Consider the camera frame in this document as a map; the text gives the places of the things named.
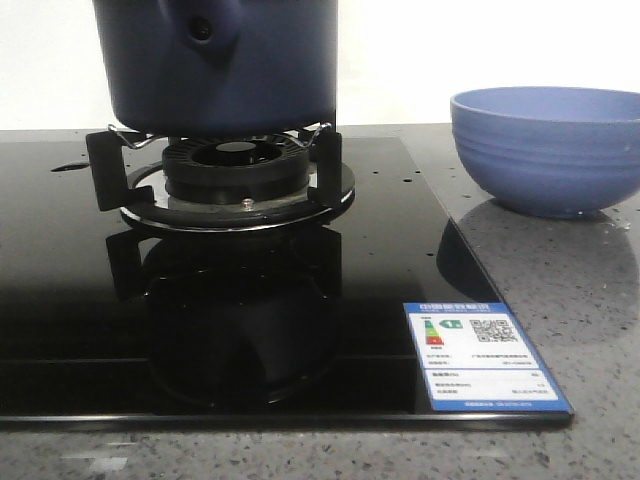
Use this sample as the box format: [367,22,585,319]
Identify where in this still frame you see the black glass gas cooktop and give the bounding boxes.
[1,138,573,431]

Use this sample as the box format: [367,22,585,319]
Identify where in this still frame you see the black gas burner head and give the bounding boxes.
[162,135,310,205]

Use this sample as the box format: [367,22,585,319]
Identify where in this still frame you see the blue energy efficiency label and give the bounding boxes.
[404,302,572,413]

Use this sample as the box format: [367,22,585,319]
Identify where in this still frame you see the dark blue cooking pot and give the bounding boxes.
[93,1,338,137]

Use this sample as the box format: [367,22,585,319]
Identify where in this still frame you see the black pot support ring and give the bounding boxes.
[84,123,357,234]

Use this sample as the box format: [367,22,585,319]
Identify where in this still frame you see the light blue ceramic bowl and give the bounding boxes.
[450,86,639,218]

